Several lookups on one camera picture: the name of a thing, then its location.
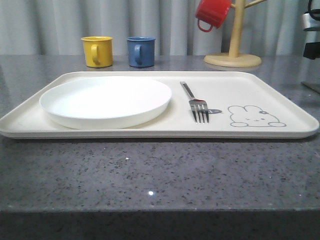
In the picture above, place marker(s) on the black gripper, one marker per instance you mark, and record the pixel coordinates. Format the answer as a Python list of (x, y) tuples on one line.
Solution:
[(312, 50)]

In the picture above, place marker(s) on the silver fork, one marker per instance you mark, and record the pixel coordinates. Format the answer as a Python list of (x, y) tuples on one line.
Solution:
[(199, 107)]

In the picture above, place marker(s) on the white round plate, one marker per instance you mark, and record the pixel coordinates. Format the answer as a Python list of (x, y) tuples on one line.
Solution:
[(110, 102)]

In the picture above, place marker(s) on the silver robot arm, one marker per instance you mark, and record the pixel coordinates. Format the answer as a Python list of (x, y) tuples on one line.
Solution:
[(311, 23)]

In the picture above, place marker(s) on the wooden mug tree stand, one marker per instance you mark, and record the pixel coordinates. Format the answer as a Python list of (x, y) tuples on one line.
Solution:
[(233, 58)]

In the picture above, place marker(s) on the red mug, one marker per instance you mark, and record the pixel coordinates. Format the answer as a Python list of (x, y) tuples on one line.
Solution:
[(212, 12)]

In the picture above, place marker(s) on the blue mug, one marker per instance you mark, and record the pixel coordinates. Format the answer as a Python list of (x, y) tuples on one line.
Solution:
[(141, 51)]

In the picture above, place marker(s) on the yellow mug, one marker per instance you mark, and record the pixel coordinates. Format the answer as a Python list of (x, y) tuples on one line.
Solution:
[(98, 51)]

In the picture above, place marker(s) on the cream rabbit tray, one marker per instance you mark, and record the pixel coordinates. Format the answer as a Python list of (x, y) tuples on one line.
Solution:
[(248, 108)]

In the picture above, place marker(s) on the grey curtain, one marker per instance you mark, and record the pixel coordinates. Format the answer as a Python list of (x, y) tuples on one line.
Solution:
[(55, 27)]

